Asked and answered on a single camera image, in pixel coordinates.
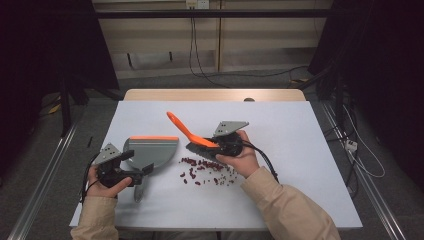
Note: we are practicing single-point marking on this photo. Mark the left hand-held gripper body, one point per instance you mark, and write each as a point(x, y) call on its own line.
point(107, 155)

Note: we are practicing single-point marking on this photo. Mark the wooden table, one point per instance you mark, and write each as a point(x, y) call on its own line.
point(200, 95)

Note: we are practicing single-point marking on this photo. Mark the person's left hand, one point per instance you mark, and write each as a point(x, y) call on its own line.
point(103, 191)

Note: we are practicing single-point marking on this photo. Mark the white power adapter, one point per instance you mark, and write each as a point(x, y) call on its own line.
point(351, 145)

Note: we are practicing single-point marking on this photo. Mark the small black floor object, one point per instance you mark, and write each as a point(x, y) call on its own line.
point(89, 142)

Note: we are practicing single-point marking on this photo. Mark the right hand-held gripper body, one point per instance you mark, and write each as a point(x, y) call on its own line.
point(230, 128)

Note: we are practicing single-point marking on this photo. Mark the black horizontal bar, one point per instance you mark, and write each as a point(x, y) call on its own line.
point(213, 13)

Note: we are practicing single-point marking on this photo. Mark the black curtain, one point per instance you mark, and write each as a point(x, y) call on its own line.
point(40, 50)
point(383, 66)

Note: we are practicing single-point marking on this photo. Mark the black metal stand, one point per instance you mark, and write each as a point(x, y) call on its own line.
point(65, 106)
point(339, 96)

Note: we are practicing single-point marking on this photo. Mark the dark round table grommet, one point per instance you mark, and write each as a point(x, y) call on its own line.
point(249, 99)

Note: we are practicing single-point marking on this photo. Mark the red beans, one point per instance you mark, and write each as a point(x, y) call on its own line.
point(190, 161)

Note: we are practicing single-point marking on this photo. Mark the orange brush with grey bristles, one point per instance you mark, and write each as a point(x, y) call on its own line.
point(186, 131)

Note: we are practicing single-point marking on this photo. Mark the aluminium floor rail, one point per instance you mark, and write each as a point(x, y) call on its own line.
point(43, 186)
point(373, 196)

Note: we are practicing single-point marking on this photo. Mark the grey dustpan with orange edge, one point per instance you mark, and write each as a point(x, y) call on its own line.
point(153, 151)

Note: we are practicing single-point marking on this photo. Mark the yellow floor tape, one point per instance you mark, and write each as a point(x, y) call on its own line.
point(54, 108)

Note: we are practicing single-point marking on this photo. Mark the white wall socket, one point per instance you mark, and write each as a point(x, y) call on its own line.
point(197, 4)

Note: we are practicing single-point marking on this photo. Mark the white table board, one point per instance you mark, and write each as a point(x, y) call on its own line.
point(283, 133)

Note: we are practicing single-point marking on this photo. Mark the person's right hand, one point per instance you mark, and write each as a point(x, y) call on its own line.
point(245, 163)

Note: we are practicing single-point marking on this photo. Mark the black wall bracket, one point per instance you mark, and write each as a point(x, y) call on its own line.
point(170, 56)
point(129, 61)

